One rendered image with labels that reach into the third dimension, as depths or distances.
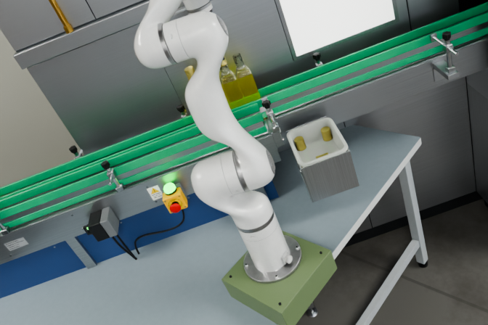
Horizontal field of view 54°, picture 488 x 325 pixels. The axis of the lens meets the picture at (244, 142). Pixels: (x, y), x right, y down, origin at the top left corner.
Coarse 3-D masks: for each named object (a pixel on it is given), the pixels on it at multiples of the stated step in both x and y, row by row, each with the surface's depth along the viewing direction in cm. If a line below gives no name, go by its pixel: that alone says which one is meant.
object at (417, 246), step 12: (408, 168) 194; (408, 180) 196; (408, 192) 200; (408, 204) 205; (408, 216) 210; (420, 228) 214; (420, 240) 217; (408, 252) 213; (420, 252) 221; (396, 264) 210; (420, 264) 228; (396, 276) 207; (384, 288) 203; (372, 300) 200; (384, 300) 202; (372, 312) 196; (360, 324) 194
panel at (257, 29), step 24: (216, 0) 169; (240, 0) 170; (264, 0) 172; (240, 24) 175; (264, 24) 176; (384, 24) 183; (240, 48) 180; (264, 48) 181; (288, 48) 182; (168, 72) 181; (264, 72) 186
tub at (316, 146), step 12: (324, 120) 173; (288, 132) 174; (300, 132) 174; (312, 132) 175; (336, 132) 164; (312, 144) 175; (324, 144) 173; (336, 144) 170; (300, 156) 172; (312, 156) 169; (324, 156) 156
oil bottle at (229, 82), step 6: (222, 78) 170; (228, 78) 170; (234, 78) 170; (222, 84) 171; (228, 84) 171; (234, 84) 171; (228, 90) 172; (234, 90) 172; (240, 90) 173; (228, 96) 174; (234, 96) 174; (240, 96) 174; (234, 102) 175; (240, 102) 176
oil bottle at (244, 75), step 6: (246, 66) 171; (240, 72) 170; (246, 72) 170; (240, 78) 170; (246, 78) 171; (252, 78) 171; (240, 84) 172; (246, 84) 172; (252, 84) 172; (246, 90) 173; (252, 90) 173; (258, 90) 175; (246, 96) 174; (252, 96) 175; (258, 96) 175; (246, 102) 176
